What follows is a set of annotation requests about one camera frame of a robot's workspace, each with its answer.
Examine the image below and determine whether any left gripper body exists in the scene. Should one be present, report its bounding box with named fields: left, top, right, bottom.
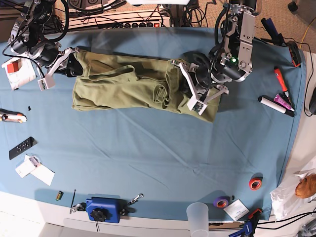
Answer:
left=171, top=60, right=229, bottom=116

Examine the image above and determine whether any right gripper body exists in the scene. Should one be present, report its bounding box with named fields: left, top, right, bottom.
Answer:
left=38, top=47, right=79, bottom=91

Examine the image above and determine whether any olive green t-shirt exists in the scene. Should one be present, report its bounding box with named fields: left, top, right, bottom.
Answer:
left=73, top=51, right=220, bottom=123

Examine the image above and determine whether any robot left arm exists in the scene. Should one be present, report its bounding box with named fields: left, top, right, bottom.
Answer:
left=172, top=0, right=262, bottom=115

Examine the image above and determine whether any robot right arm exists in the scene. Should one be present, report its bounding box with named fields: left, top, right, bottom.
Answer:
left=1, top=0, right=83, bottom=91

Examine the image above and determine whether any orange white utility knife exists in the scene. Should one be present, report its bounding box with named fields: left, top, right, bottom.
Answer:
left=0, top=109, right=27, bottom=123

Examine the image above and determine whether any black remote control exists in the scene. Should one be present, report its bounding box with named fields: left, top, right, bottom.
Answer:
left=9, top=136, right=37, bottom=160

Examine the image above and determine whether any white black marker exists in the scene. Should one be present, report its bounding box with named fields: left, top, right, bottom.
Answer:
left=258, top=96, right=295, bottom=118

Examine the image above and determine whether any pink tube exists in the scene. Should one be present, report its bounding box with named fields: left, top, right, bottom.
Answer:
left=273, top=94, right=295, bottom=112

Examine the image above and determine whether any clear plastic packaged item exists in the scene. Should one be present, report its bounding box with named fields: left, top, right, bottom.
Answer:
left=15, top=155, right=40, bottom=178

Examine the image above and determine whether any white power strip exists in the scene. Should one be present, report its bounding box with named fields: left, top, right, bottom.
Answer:
left=69, top=10, right=171, bottom=29

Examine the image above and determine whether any white paper sheet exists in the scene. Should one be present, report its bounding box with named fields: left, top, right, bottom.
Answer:
left=24, top=155, right=55, bottom=186

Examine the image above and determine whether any blue black clamp top right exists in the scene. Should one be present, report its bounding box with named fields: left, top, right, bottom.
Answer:
left=261, top=18, right=287, bottom=46

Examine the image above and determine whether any orange black clamp right edge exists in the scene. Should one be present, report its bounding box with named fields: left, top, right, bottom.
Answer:
left=286, top=40, right=302, bottom=67

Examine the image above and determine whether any blue table cloth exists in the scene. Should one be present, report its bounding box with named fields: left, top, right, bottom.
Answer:
left=0, top=40, right=306, bottom=221

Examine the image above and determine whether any red tape roll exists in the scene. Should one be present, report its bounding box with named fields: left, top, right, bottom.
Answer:
left=248, top=177, right=263, bottom=191

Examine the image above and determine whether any thin black rod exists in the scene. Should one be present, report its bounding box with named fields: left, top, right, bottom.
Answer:
left=69, top=189, right=76, bottom=214

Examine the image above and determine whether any purple tape roll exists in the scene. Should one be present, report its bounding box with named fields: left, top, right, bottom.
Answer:
left=213, top=197, right=230, bottom=208

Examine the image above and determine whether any small green yellow battery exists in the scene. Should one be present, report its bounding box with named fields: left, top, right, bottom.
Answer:
left=55, top=191, right=64, bottom=201

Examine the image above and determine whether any silver carabiner clip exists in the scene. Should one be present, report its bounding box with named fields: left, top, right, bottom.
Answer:
left=127, top=193, right=144, bottom=205

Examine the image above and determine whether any translucent plastic cup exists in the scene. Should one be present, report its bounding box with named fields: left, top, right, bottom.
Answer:
left=186, top=202, right=209, bottom=237

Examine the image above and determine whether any white card booklet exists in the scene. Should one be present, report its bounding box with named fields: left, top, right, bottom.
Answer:
left=224, top=199, right=249, bottom=221

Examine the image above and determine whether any blue clamp block black knob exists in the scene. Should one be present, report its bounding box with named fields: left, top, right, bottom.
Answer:
left=85, top=197, right=129, bottom=224

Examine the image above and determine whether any white plastic bag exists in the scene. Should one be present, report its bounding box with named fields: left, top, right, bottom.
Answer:
left=270, top=158, right=316, bottom=220

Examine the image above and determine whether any brown furry object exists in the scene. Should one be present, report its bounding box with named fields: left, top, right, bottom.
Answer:
left=295, top=174, right=316, bottom=198

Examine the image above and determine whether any blue orange clamp bottom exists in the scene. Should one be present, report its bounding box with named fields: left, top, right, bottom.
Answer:
left=229, top=208, right=262, bottom=237

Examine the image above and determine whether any red handled screwdriver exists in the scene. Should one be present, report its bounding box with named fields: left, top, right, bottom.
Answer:
left=274, top=66, right=293, bottom=106

